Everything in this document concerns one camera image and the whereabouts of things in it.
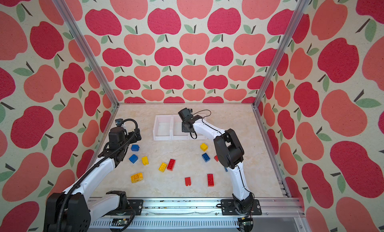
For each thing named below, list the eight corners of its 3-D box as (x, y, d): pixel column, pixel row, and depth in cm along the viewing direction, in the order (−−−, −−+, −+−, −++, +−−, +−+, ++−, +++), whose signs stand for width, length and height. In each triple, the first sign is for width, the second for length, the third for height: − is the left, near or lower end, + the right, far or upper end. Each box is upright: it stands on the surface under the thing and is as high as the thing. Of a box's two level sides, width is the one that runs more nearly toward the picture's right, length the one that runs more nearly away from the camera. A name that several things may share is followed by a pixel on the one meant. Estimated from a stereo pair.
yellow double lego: (133, 184, 83) (131, 182, 80) (132, 178, 85) (130, 176, 82) (144, 179, 85) (142, 177, 82) (142, 173, 87) (141, 171, 84)
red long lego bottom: (207, 186, 83) (208, 185, 81) (207, 175, 87) (207, 174, 84) (213, 186, 83) (214, 185, 81) (212, 175, 87) (213, 174, 85)
